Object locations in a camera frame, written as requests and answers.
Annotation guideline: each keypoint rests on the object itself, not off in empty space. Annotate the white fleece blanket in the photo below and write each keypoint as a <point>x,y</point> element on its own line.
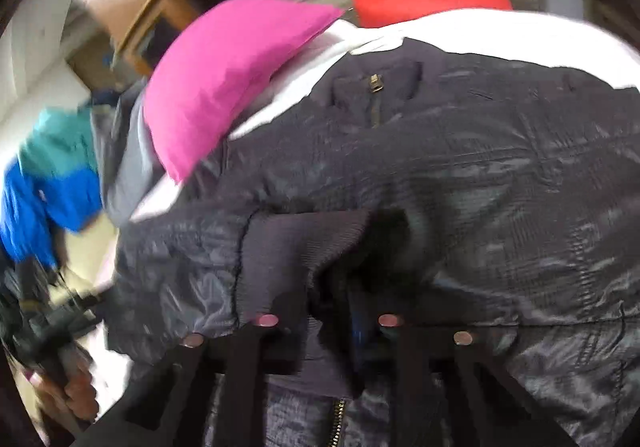
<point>500,32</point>

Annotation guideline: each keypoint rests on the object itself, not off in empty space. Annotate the grey cloth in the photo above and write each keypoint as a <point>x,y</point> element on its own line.
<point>125,177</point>

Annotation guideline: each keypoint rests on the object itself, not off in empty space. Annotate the black quilted jacket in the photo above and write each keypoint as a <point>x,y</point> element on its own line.
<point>475,167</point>

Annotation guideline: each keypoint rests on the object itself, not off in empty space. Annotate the pink pillow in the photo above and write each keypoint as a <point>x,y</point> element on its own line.
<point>225,77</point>

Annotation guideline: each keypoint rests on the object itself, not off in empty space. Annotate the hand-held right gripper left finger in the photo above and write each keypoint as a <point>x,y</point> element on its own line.
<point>257,352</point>

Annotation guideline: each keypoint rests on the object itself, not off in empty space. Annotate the person's left hand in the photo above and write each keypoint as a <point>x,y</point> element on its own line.
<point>75,392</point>

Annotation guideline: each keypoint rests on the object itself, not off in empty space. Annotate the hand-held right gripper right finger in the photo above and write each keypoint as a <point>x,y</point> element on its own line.
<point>358,329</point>

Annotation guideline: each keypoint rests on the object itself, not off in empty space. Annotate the blue and teal garment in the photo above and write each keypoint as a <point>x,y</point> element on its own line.
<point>45,177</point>

